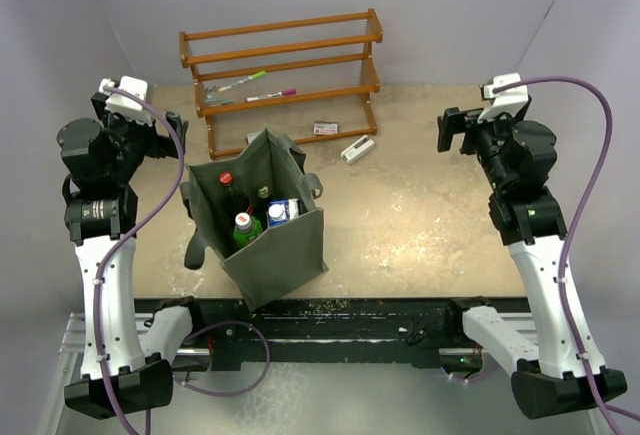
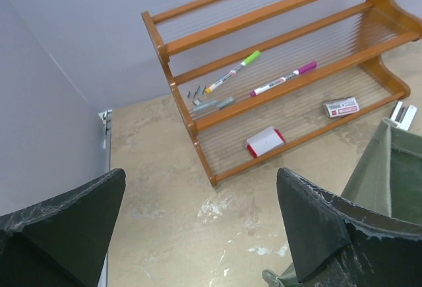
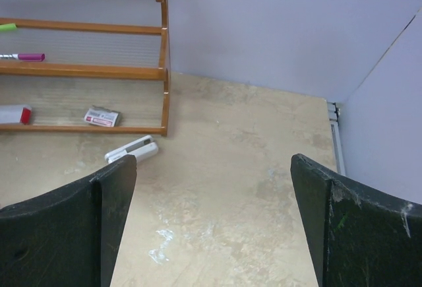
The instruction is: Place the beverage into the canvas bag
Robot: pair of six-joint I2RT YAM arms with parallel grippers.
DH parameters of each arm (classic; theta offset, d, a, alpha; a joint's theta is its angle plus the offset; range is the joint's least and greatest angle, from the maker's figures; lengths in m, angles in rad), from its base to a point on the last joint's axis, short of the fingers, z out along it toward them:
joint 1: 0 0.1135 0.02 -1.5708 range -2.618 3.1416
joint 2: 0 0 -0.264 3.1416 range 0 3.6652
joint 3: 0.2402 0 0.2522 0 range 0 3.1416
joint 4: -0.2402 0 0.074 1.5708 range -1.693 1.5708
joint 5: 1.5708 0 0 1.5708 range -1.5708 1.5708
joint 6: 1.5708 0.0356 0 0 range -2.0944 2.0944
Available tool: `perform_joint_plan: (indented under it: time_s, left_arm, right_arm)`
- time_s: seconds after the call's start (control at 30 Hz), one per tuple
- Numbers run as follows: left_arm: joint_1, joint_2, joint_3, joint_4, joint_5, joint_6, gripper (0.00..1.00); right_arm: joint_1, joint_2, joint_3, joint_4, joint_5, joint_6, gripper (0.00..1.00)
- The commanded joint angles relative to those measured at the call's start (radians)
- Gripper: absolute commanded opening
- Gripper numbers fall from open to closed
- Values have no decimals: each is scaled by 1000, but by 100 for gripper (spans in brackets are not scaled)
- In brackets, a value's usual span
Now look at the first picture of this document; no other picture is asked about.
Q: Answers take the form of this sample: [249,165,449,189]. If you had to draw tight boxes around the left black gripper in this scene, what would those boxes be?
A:
[90,94,186,184]

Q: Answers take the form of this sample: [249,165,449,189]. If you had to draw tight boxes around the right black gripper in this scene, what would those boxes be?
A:
[439,106,526,192]

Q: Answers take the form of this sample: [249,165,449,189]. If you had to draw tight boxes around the Coca-Cola glass bottle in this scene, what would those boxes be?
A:
[219,171,250,222]

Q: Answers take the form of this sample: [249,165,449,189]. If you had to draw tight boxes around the grey-green canvas bag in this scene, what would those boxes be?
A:
[180,129,327,310]

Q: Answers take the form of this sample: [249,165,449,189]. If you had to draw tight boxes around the green soda bottle yellow label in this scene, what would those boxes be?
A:
[255,185,272,215]

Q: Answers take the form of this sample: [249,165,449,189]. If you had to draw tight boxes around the orange drink plastic bottle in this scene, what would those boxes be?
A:
[233,212,263,249]

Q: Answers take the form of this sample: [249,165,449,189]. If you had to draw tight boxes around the blue orange juice carton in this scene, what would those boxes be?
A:
[266,198,301,228]

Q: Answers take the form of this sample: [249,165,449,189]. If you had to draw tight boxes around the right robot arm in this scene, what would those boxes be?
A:
[437,107,627,419]

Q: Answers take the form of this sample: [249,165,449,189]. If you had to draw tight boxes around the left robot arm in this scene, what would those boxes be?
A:
[57,87,206,420]

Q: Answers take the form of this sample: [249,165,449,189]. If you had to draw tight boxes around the white stapler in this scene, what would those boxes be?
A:
[340,135,375,165]

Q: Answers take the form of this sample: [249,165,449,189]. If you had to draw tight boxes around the red white small box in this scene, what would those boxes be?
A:
[246,131,261,144]

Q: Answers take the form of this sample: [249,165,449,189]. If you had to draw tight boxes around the wooden three-tier rack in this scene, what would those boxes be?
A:
[179,8,383,160]

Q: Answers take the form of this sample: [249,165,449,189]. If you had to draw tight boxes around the green-capped marker pen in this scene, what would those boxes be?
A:
[216,70,267,92]

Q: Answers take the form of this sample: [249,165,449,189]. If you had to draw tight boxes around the pink-capped marker pen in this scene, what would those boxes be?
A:
[245,88,297,103]

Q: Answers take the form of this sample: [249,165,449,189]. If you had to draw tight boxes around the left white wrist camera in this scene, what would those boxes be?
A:
[98,76,152,126]

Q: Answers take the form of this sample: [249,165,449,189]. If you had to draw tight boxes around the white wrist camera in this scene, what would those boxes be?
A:
[98,76,152,126]
[478,72,529,123]

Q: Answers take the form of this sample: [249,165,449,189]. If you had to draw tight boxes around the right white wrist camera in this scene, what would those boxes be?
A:
[478,72,529,123]

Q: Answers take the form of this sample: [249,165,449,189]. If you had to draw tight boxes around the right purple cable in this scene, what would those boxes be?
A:
[492,76,640,424]

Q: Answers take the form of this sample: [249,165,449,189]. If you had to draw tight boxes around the purple cable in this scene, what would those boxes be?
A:
[492,76,640,424]
[92,85,186,435]

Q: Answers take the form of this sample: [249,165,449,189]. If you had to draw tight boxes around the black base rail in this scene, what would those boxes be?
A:
[134,296,531,371]

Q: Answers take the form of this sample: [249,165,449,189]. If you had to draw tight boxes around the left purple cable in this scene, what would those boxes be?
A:
[92,85,186,435]

